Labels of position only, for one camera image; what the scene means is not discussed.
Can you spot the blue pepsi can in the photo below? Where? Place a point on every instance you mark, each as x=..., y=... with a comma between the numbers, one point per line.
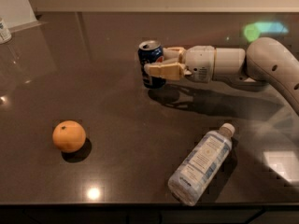
x=150, y=51

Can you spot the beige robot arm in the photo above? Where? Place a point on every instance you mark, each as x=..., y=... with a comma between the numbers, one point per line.
x=264, y=62

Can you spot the clear plastic water bottle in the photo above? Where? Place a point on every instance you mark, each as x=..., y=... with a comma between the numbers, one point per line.
x=193, y=176

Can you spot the white panel top left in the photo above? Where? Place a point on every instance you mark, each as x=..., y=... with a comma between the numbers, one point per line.
x=18, y=15

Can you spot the orange fruit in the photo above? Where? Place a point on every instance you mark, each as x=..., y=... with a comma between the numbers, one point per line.
x=69, y=136

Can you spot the white container at left edge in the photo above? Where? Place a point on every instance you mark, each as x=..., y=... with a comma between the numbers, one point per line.
x=5, y=34

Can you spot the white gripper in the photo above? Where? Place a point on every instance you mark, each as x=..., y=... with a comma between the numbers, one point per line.
x=199, y=61

